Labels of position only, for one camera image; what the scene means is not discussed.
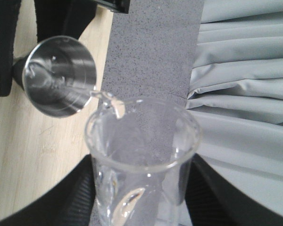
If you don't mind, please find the wooden cutting board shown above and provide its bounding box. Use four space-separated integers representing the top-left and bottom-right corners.
0 0 113 220

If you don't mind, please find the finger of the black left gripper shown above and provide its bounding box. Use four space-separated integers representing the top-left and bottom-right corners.
34 0 97 42
0 0 21 97

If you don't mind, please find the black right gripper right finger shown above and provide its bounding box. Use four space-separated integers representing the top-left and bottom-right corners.
186 154 283 226

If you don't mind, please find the steel double jigger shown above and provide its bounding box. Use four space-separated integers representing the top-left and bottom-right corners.
12 36 97 118

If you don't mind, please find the clear glass beaker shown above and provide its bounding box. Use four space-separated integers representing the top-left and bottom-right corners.
84 91 201 226

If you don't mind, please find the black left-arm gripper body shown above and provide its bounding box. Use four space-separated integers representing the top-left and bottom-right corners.
93 0 130 14

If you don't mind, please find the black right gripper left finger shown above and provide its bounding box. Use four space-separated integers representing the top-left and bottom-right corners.
0 154 96 226

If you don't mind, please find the grey curtain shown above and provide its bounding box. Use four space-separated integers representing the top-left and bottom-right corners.
186 0 283 217

